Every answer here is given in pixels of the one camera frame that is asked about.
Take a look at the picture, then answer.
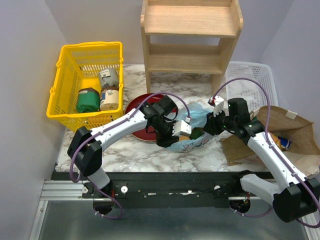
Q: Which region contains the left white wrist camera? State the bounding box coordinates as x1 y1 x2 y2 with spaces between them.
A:
172 120 192 137

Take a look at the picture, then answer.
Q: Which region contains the green lime fruit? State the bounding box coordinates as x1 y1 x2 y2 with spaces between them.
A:
189 127 205 140

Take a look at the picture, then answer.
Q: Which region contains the yellow plastic shopping basket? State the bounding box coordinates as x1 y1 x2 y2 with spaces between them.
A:
46 41 124 132

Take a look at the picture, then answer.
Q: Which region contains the grey wrapped food package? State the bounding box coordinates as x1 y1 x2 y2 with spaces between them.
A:
98 68 120 88

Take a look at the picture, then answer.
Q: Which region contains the aluminium frame profile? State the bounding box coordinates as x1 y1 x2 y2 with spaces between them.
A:
27 179 87 240

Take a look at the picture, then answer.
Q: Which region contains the red round lacquer tray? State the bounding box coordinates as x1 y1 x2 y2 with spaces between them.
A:
124 93 164 142

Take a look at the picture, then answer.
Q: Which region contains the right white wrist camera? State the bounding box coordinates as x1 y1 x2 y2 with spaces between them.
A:
207 95 224 117

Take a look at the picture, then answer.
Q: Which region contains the white plastic mesh basket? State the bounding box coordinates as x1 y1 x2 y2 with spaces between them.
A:
225 61 279 112

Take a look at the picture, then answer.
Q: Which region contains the green wrapped food package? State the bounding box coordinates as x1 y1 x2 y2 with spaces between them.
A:
76 87 100 113

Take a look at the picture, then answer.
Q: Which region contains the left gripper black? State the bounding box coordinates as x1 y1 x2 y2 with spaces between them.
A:
153 117 180 151

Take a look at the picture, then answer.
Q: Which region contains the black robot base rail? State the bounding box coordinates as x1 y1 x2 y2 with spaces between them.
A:
51 171 281 210

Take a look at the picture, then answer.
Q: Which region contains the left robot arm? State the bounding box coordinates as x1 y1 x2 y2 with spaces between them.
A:
67 96 179 198

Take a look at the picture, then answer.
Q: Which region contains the yellow snack bag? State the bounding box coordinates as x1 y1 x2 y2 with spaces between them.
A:
268 132 282 150

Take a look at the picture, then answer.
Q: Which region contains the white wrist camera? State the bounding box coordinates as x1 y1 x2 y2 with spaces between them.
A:
172 120 192 137
207 95 224 117

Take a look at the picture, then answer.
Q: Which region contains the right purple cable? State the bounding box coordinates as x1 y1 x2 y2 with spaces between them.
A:
208 77 320 229

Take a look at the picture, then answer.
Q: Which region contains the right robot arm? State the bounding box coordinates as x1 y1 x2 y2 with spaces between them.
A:
203 96 320 223

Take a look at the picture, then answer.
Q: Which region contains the purple cable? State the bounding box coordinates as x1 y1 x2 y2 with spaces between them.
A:
69 92 192 220
208 77 320 229

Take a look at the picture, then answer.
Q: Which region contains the brown paper grocery bag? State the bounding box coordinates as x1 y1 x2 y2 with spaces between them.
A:
220 106 320 177

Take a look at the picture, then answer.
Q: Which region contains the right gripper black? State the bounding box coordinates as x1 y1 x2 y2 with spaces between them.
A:
202 107 237 136

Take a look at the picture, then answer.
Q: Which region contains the beige wrapped food package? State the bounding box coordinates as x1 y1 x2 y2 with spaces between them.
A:
99 86 119 111

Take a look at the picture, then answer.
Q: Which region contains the light blue plastic bag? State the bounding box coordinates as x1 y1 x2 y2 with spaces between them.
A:
166 103 213 153

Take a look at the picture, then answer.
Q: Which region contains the orange fruit with leaf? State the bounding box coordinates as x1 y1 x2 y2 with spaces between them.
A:
179 135 190 141

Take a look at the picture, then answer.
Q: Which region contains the blue drink can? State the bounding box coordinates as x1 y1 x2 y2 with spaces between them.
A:
278 136 292 151

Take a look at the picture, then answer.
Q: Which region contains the wooden shelf rack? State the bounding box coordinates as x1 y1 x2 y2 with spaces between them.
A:
140 0 244 98

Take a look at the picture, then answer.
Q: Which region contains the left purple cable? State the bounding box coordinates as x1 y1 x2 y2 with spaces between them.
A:
69 92 192 220

